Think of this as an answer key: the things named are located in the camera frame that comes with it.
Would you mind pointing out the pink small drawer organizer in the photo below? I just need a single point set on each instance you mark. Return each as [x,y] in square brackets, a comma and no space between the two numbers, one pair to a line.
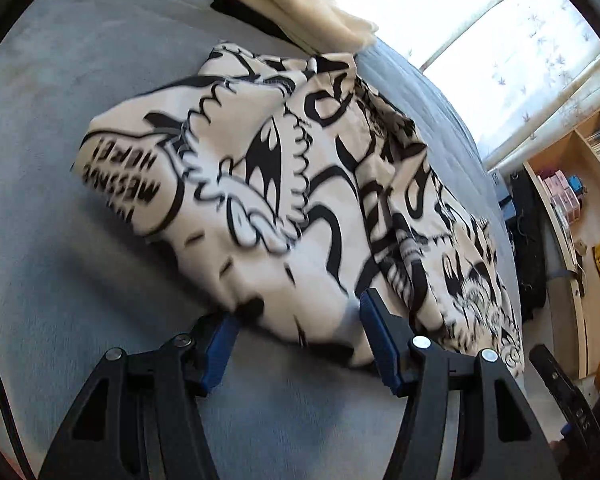
[560,197]

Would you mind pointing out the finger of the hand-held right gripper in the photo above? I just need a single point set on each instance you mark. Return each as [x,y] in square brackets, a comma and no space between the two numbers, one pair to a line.
[555,372]

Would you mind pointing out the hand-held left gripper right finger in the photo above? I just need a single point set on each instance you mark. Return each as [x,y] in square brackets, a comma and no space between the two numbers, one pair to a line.
[380,340]

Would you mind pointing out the beige curtain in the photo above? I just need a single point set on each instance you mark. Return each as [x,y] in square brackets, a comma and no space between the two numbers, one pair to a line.
[555,115]

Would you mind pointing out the white sheer leaf-print curtain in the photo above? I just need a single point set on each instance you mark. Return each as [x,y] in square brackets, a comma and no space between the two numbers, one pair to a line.
[530,50]

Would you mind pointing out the small blue box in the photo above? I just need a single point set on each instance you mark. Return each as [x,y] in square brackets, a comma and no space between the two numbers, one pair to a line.
[575,184]

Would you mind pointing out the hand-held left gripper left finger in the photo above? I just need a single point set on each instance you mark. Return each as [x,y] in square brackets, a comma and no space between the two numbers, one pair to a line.
[222,350]

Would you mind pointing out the white black graffiti print jacket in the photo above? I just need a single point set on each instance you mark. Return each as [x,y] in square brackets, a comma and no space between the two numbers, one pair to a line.
[280,185]

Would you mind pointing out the black white patterned clothing pile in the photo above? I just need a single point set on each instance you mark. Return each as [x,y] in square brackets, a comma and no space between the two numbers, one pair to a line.
[527,250]

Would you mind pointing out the light wooden desk shelf unit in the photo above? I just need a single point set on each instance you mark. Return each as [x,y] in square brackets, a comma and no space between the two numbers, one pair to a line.
[595,200]

